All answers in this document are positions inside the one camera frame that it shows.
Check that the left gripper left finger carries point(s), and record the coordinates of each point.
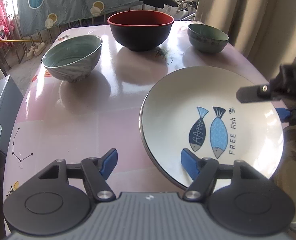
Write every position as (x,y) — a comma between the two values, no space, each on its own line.
(92,171)

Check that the marbled grey green bowl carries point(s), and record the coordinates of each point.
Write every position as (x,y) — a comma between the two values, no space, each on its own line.
(74,59)

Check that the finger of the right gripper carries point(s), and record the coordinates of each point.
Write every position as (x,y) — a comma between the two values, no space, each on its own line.
(287,115)
(283,86)

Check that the white sneakers pair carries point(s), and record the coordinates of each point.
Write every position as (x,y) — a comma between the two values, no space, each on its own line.
(35,50)

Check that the pink patterned tablecloth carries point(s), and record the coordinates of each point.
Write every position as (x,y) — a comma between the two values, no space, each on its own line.
(74,121)

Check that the beige curtain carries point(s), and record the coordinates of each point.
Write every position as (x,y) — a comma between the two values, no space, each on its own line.
(263,31)

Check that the grey storage box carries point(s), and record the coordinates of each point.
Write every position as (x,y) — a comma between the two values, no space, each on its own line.
(10,101)

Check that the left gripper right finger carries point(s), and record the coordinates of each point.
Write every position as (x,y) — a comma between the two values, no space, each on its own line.
(204,174)

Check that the red and black bowl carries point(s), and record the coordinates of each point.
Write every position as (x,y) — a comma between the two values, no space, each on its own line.
(140,30)

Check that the white fish print plate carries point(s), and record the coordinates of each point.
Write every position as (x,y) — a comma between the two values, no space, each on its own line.
(196,108)

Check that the small dark green bowl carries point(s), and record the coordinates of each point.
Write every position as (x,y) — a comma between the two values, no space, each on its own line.
(207,39)

